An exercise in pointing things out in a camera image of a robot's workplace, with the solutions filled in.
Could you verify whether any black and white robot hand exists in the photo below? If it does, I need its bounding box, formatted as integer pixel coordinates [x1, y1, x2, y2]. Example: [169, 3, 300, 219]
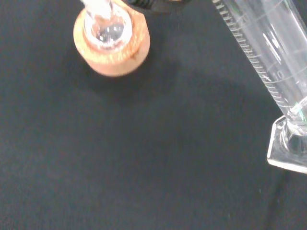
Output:
[127, 0, 192, 12]

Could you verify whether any clear round-bottom flask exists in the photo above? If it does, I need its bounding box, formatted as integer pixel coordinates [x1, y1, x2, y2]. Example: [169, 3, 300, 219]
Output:
[83, 0, 133, 51]

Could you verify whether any clear plastic funnel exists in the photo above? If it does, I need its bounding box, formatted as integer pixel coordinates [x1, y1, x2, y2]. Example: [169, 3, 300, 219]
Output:
[80, 0, 114, 15]

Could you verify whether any black bench cloth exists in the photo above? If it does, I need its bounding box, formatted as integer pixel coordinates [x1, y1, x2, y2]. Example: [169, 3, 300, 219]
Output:
[0, 0, 307, 230]

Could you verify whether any cork ring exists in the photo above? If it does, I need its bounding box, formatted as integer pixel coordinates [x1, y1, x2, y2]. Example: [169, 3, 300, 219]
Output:
[73, 8, 152, 77]

